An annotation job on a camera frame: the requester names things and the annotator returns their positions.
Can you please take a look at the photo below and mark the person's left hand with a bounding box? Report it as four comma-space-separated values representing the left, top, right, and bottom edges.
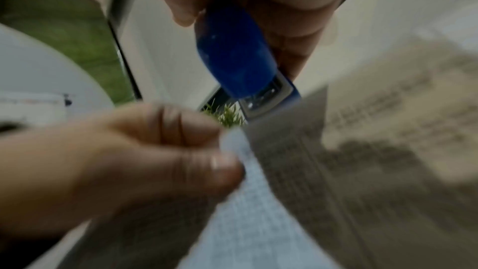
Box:
0, 103, 246, 239

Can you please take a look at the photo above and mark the blue white stapler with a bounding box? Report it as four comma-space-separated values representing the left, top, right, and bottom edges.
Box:
194, 3, 302, 122

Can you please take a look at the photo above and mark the printed paper bundle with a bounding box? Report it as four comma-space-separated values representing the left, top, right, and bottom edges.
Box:
63, 25, 478, 269

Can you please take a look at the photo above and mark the white paper note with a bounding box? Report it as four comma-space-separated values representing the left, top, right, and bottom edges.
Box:
0, 92, 73, 122

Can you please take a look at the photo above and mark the white printed banner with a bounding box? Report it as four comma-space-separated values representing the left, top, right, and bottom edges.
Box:
0, 22, 116, 134

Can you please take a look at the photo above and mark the green potted plant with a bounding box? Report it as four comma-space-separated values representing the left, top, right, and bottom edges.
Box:
201, 101, 247, 129

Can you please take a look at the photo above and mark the green leaf print mat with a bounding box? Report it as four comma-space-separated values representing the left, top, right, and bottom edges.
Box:
0, 0, 136, 107

